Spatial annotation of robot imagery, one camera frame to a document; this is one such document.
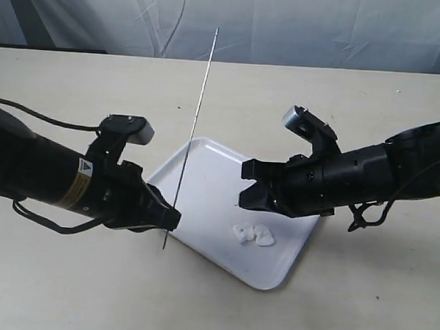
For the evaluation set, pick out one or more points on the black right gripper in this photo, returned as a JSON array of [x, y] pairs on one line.
[[309, 189]]

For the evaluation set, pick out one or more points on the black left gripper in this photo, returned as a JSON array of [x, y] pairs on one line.
[[118, 197]]

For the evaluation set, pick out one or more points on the thin metal skewer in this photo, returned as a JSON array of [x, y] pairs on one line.
[[195, 120]]

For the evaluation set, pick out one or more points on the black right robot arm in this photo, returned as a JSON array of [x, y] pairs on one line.
[[404, 167]]

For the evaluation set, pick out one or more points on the white plastic tray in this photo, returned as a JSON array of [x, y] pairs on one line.
[[202, 179]]

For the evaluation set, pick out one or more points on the white backdrop curtain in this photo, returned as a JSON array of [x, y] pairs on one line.
[[385, 35]]

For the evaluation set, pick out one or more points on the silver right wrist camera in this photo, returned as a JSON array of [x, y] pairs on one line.
[[319, 134]]

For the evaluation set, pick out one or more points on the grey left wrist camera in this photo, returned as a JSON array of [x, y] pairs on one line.
[[132, 129]]

